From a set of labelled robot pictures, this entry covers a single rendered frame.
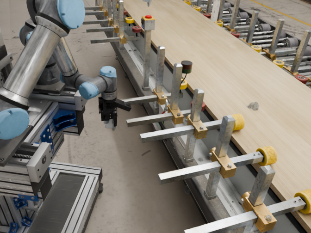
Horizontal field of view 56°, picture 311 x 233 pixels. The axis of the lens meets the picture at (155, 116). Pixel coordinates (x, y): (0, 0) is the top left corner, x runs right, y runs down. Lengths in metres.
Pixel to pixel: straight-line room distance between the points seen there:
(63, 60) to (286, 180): 1.06
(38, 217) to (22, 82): 1.16
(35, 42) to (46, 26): 0.07
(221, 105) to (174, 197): 0.92
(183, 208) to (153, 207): 0.22
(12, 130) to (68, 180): 1.17
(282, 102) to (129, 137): 1.47
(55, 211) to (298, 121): 1.53
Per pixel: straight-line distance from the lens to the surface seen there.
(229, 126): 1.14
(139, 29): 2.67
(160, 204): 2.26
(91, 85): 1.29
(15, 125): 1.04
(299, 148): 1.55
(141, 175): 2.43
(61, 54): 1.28
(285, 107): 1.82
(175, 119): 1.59
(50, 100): 1.61
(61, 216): 1.99
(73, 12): 1.05
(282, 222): 1.39
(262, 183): 1.03
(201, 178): 1.51
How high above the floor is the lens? 1.80
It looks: 36 degrees down
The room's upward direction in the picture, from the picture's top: 4 degrees clockwise
